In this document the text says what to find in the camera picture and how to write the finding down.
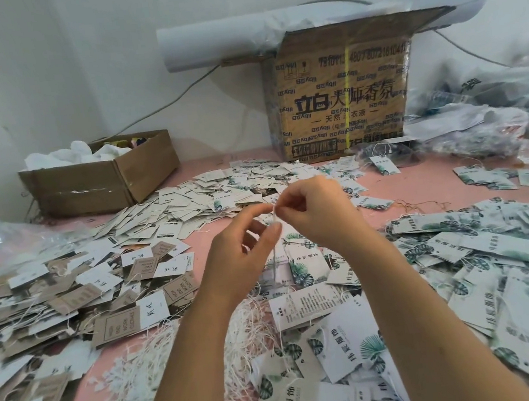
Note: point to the pile of brown white tags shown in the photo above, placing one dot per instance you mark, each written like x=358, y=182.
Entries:
x=58, y=319

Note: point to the small open cardboard box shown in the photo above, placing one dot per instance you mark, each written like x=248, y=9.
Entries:
x=98, y=178

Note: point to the heap of clear plastic bags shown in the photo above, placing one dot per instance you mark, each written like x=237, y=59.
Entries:
x=502, y=101

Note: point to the pile of green leaf tags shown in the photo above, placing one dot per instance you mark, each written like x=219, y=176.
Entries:
x=484, y=267

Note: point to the heap of small tags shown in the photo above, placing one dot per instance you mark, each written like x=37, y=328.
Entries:
x=215, y=190

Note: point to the person's left hand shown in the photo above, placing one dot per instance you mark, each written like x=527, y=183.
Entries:
x=233, y=259

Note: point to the white roll in plastic wrap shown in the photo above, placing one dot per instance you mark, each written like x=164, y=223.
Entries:
x=211, y=39

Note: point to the person's right hand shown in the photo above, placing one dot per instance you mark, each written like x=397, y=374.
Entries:
x=319, y=210

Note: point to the clear plastic bag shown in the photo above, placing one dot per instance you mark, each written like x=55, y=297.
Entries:
x=24, y=237

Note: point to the person's left forearm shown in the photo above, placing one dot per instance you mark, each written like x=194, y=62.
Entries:
x=195, y=379

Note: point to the single white leaf print tag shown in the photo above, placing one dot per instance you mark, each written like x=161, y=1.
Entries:
x=273, y=266

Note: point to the white crumpled material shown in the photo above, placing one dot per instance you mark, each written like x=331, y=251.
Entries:
x=74, y=155

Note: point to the large printed cardboard box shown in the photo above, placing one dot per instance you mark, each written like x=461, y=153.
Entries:
x=343, y=92

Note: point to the person's right forearm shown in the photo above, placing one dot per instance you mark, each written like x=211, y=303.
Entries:
x=434, y=331

